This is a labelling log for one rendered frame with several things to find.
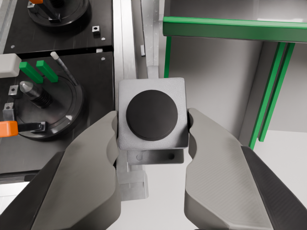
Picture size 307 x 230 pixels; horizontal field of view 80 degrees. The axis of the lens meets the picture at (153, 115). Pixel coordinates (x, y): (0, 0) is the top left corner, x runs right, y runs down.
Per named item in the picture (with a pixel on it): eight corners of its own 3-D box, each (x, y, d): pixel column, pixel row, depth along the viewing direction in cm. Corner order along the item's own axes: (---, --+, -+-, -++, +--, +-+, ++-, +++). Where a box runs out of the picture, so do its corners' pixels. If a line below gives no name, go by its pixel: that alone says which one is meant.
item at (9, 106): (17, 116, 32) (11, 112, 31) (8, 117, 32) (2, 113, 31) (19, 106, 33) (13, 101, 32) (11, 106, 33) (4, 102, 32)
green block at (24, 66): (43, 83, 35) (25, 67, 30) (36, 84, 35) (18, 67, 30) (44, 78, 35) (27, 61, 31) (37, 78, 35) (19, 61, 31)
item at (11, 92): (22, 98, 34) (16, 94, 32) (13, 99, 34) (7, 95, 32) (23, 88, 35) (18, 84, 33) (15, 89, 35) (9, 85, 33)
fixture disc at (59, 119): (85, 137, 33) (81, 134, 31) (6, 145, 33) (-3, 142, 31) (88, 72, 38) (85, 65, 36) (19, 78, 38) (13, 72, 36)
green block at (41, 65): (57, 82, 35) (43, 65, 30) (51, 82, 35) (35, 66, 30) (58, 76, 35) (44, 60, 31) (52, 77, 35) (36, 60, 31)
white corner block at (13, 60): (24, 81, 40) (11, 70, 36) (3, 83, 40) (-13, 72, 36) (28, 64, 42) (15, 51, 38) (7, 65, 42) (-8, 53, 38)
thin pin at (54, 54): (78, 86, 35) (55, 55, 27) (73, 86, 35) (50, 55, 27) (78, 82, 35) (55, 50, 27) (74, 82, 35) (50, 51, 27)
